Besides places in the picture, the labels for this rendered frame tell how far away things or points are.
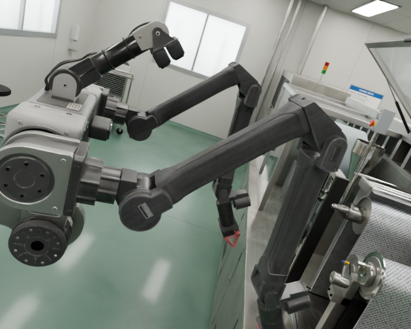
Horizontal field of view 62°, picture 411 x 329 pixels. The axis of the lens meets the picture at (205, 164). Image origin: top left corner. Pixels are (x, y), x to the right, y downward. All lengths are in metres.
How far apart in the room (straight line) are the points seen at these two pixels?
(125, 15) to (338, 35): 3.78
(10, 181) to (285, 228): 0.53
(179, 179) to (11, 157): 0.28
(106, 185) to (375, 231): 0.99
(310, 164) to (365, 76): 6.08
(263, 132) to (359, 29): 6.10
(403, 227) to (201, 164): 0.91
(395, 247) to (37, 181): 1.17
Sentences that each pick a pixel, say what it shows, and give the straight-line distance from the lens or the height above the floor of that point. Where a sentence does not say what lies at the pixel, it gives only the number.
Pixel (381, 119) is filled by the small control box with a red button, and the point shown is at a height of 1.67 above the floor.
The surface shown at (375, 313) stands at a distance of 1.22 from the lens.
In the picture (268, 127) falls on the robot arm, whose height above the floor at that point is 1.64.
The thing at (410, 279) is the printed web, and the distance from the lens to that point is 1.20.
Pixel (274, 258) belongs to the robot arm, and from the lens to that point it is 0.80.
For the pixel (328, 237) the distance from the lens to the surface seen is 1.91.
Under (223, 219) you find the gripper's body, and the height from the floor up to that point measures 1.15.
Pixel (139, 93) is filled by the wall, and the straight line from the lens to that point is 6.84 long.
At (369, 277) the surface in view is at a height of 1.26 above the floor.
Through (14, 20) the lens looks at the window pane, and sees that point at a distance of 5.29.
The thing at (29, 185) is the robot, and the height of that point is 1.44.
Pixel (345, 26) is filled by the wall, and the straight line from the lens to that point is 6.64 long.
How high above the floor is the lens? 1.75
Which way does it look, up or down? 20 degrees down
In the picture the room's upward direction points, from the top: 19 degrees clockwise
